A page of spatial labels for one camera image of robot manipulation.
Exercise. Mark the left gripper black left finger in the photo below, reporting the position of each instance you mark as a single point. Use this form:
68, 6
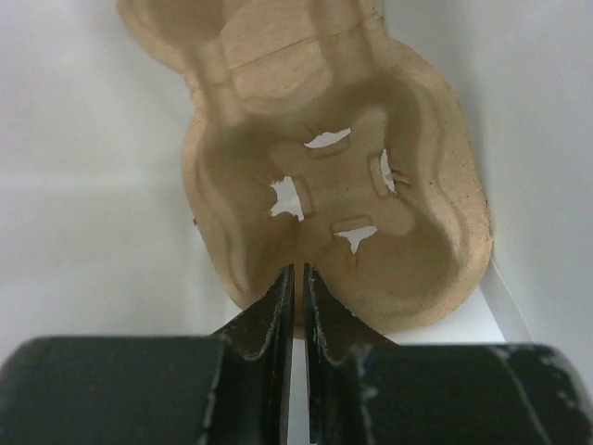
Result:
229, 387

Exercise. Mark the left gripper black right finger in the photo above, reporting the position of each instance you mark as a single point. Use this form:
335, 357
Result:
366, 389

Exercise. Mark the white and blue paper bag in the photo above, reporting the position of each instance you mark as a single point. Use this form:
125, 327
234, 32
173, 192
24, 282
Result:
96, 233

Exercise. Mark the brown cardboard cup carrier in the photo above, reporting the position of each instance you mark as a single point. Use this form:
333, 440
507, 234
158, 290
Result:
317, 138

